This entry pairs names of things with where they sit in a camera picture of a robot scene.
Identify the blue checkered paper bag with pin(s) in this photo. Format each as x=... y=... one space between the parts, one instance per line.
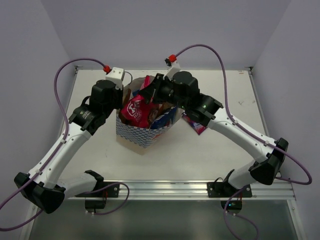
x=140 y=139

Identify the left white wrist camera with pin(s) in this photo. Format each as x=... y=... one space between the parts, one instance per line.
x=115 y=75

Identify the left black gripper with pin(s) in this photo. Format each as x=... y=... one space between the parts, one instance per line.
x=119 y=97

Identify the purple candy bag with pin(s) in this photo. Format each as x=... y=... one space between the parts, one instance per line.
x=197 y=127

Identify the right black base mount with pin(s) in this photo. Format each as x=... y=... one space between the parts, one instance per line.
x=222 y=193

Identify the pink snack bag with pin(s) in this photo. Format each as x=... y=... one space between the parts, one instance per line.
x=136 y=111

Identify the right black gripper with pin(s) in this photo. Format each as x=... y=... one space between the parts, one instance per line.
x=153 y=89

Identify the aluminium mounting rail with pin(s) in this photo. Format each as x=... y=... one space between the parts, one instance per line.
x=187 y=190

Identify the blue Kettle chips bag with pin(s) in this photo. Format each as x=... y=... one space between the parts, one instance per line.
x=167 y=118

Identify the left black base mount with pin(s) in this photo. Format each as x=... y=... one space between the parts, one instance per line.
x=96 y=202

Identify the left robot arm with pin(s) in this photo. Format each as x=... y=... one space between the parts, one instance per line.
x=42 y=185

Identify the brown Chuba chips bag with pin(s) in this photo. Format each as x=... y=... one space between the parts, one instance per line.
x=127 y=97

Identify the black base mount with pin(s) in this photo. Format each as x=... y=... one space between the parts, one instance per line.
x=222 y=193
x=96 y=202

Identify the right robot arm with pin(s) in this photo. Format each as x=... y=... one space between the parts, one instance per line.
x=267 y=153

